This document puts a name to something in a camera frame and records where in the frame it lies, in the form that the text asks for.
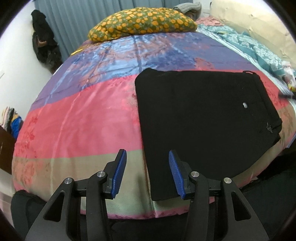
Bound black pants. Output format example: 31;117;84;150
135;68;282;201

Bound grey blue curtain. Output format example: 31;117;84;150
34;0;184;61

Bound brown wooden cabinet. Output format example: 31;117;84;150
0;126;16;174

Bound green orange floral pillow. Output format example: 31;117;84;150
88;7;197;43

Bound grey knitted cloth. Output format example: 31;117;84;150
173;2;202;14

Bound colourful clothes pile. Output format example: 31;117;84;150
1;106;23;139

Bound black hanging bag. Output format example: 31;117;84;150
31;9;63;74

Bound teal floral blanket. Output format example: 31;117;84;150
198;24;295;92

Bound cream padded headboard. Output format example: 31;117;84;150
210;1;295;68

